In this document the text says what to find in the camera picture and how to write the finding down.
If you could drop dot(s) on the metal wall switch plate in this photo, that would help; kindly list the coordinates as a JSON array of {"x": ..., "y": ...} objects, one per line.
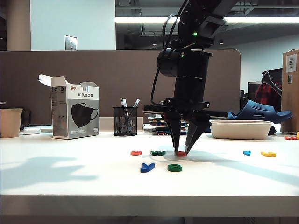
[{"x": 71, "y": 43}]

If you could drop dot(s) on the yellow letter u magnet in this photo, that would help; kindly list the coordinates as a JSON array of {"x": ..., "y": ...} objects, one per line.
[{"x": 265, "y": 153}]

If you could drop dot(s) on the black silver pen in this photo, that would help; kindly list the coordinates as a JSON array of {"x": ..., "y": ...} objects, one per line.
[
  {"x": 136, "y": 102},
  {"x": 123, "y": 102}
]

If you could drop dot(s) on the dark blue rubber slipper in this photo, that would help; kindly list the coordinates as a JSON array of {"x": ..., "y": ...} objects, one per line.
[
  {"x": 231, "y": 115},
  {"x": 257, "y": 109}
]

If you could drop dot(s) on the red letter e magnet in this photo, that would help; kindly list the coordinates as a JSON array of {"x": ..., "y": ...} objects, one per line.
[{"x": 181, "y": 154}]

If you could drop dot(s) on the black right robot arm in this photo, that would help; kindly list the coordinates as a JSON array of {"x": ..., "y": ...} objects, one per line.
[{"x": 191, "y": 65}]

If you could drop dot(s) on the green letter w magnet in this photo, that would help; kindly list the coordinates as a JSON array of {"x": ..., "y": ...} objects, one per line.
[{"x": 154, "y": 153}]

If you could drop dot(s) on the black computer monitor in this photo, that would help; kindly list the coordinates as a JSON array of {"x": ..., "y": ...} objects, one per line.
[{"x": 252, "y": 93}]

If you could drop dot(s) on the red letter c magnet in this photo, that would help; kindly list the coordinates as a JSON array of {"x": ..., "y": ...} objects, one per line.
[{"x": 134, "y": 153}]

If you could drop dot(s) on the green letter o magnet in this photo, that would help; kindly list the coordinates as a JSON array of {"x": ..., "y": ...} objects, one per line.
[{"x": 171, "y": 168}]

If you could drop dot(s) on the light blue letter r magnet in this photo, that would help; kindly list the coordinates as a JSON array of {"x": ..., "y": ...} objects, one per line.
[{"x": 245, "y": 153}]

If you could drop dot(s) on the blue letter y magnet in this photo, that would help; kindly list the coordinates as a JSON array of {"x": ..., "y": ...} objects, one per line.
[{"x": 146, "y": 168}]

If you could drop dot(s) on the black office chair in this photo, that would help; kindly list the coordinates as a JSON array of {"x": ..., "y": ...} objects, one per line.
[{"x": 274, "y": 73}]

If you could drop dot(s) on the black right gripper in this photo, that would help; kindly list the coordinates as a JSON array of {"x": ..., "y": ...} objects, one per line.
[{"x": 189, "y": 91}]

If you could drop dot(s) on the beige pulp tray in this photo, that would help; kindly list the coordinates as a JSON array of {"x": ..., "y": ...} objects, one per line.
[{"x": 238, "y": 130}]

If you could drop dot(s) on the dark cup with printed lid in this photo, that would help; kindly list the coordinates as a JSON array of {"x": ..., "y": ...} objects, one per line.
[{"x": 2, "y": 105}]

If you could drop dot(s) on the brown desk partition panel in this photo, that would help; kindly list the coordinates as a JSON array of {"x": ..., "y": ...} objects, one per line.
[{"x": 105, "y": 77}]

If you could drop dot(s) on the white earbud case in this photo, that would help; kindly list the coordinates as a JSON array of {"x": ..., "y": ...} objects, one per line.
[{"x": 32, "y": 131}]

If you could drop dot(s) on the brown cardboard box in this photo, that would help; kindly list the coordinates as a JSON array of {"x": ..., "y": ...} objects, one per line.
[{"x": 289, "y": 105}]

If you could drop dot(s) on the black mesh pen holder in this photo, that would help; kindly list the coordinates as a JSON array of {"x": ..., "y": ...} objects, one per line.
[{"x": 125, "y": 127}]

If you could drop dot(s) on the white ceiling light strip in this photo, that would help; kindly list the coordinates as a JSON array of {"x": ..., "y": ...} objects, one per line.
[{"x": 140, "y": 19}]

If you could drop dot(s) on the red letter s magnet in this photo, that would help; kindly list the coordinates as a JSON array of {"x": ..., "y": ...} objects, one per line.
[{"x": 289, "y": 137}]

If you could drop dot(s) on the grey white mask box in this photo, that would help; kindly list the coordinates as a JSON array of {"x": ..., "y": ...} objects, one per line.
[{"x": 77, "y": 112}]

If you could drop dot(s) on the beige paper cup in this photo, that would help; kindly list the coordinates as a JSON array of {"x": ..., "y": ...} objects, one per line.
[{"x": 10, "y": 123}]

